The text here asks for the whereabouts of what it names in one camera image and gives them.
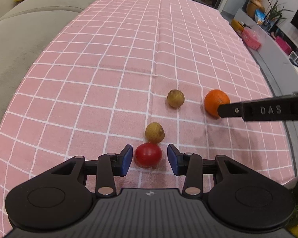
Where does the lone orange tangerine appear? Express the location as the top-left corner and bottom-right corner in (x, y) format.
(204, 89), (230, 118)

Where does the red cherry tomato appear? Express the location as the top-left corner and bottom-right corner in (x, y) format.
(134, 143), (163, 168)

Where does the white marble tv bench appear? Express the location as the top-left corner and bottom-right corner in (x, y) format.
(234, 9), (298, 96)

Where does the brown longan behind orange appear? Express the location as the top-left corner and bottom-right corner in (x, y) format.
(145, 122), (165, 144)

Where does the far brown longan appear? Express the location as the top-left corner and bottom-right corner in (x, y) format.
(167, 89), (185, 108)

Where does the magenta box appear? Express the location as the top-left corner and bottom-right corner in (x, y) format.
(276, 36), (292, 55)

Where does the pink box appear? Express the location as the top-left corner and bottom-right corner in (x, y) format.
(241, 27), (261, 51)

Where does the orange box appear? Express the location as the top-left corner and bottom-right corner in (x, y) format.
(230, 19), (244, 35)

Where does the green potted plant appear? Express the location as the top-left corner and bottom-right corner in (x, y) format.
(264, 0), (293, 28)

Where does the blue snack bag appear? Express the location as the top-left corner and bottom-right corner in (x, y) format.
(255, 9), (265, 25)

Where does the pink checkered tablecloth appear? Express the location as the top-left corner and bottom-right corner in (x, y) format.
(0, 0), (294, 237)

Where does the brown round vase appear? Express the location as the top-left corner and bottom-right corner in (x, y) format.
(246, 0), (262, 19)

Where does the beige sofa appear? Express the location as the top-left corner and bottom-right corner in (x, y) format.
(0, 0), (95, 123)

